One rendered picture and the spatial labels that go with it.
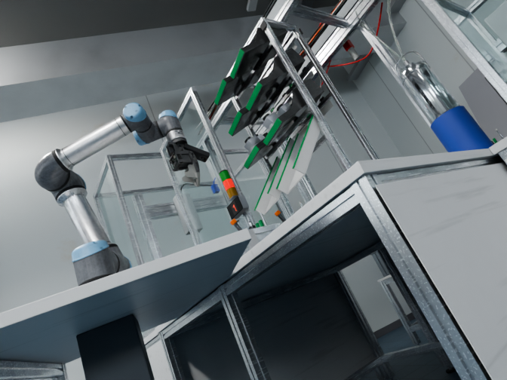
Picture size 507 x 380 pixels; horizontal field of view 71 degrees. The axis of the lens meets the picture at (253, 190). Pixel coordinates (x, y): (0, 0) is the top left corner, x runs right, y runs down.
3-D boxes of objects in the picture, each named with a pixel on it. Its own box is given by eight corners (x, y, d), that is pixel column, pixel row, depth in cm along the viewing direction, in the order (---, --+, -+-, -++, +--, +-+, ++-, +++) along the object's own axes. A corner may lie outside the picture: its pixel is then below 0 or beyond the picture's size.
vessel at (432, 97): (453, 105, 151) (405, 42, 164) (425, 127, 161) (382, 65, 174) (467, 106, 160) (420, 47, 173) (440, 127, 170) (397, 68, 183)
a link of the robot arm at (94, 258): (70, 287, 110) (61, 247, 115) (91, 290, 122) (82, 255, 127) (107, 271, 111) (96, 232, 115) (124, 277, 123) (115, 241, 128)
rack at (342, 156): (366, 194, 107) (260, 13, 135) (297, 243, 133) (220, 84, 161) (403, 187, 120) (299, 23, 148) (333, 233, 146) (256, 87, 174)
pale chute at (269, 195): (279, 198, 119) (267, 192, 118) (264, 216, 129) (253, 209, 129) (299, 142, 135) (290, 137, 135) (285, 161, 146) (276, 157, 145)
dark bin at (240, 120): (242, 115, 132) (228, 102, 133) (231, 136, 143) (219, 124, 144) (284, 87, 149) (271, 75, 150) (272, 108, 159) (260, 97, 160)
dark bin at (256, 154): (259, 150, 127) (244, 136, 128) (247, 170, 137) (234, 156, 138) (301, 117, 143) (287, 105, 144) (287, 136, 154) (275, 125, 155)
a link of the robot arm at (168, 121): (159, 123, 156) (177, 115, 157) (167, 143, 152) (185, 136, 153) (153, 113, 148) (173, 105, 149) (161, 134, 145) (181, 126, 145)
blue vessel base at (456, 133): (494, 156, 141) (454, 104, 150) (459, 177, 152) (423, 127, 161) (508, 154, 150) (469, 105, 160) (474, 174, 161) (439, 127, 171)
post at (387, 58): (477, 178, 177) (343, -6, 226) (469, 182, 180) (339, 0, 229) (481, 177, 180) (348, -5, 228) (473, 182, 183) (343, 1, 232)
